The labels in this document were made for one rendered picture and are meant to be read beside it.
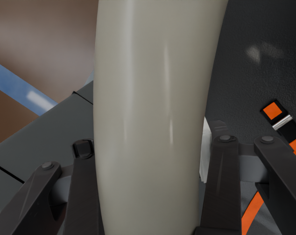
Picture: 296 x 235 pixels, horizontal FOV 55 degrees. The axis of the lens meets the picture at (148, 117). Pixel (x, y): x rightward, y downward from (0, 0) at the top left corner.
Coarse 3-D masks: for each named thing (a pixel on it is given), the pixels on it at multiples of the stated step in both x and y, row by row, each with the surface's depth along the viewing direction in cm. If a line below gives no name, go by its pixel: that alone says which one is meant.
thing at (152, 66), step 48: (144, 0) 5; (192, 0) 6; (96, 48) 7; (144, 48) 6; (192, 48) 6; (96, 96) 7; (144, 96) 6; (192, 96) 6; (96, 144) 7; (144, 144) 6; (192, 144) 7; (144, 192) 7; (192, 192) 8
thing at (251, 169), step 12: (216, 120) 18; (216, 132) 16; (228, 132) 16; (240, 144) 14; (252, 144) 14; (240, 156) 13; (252, 156) 13; (240, 168) 13; (252, 168) 13; (264, 168) 13; (240, 180) 14; (252, 180) 13; (264, 180) 13
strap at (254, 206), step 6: (258, 192) 114; (258, 198) 114; (252, 204) 116; (258, 204) 115; (246, 210) 117; (252, 210) 117; (258, 210) 116; (246, 216) 118; (252, 216) 118; (246, 222) 119; (246, 228) 120
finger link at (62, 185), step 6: (66, 168) 15; (66, 174) 14; (60, 180) 14; (66, 180) 14; (54, 186) 14; (60, 186) 14; (66, 186) 14; (54, 192) 14; (60, 192) 14; (66, 192) 14; (48, 198) 14; (54, 198) 14; (60, 198) 14; (66, 198) 14; (54, 204) 14
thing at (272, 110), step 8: (272, 104) 101; (280, 104) 101; (264, 112) 102; (272, 112) 102; (280, 112) 101; (272, 120) 103; (280, 120) 101; (288, 120) 100; (280, 128) 101; (288, 128) 101; (288, 136) 101
